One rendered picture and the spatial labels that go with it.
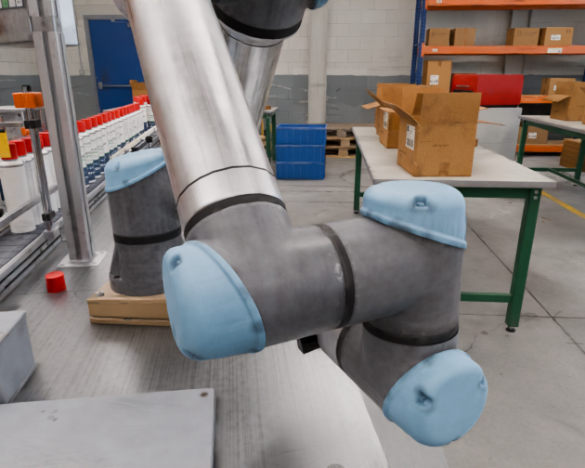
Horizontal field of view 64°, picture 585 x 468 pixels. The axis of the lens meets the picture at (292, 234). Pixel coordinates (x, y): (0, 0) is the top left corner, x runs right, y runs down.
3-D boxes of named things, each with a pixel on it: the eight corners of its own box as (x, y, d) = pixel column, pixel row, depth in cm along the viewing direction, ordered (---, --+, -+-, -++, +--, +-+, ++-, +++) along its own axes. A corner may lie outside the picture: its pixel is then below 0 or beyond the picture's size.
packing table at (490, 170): (348, 211, 446) (352, 126, 421) (435, 213, 440) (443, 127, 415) (365, 331, 238) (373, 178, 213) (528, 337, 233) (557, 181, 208)
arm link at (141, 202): (109, 224, 87) (97, 149, 83) (182, 214, 92) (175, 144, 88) (113, 241, 76) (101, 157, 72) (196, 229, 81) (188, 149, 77)
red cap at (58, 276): (43, 292, 92) (40, 276, 91) (55, 284, 95) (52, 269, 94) (58, 293, 91) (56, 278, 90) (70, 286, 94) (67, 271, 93)
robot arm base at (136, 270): (126, 266, 94) (119, 217, 91) (202, 263, 94) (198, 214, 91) (97, 297, 79) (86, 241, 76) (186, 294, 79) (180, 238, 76)
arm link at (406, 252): (357, 211, 28) (356, 370, 32) (496, 189, 33) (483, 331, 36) (301, 188, 35) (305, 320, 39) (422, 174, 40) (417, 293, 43)
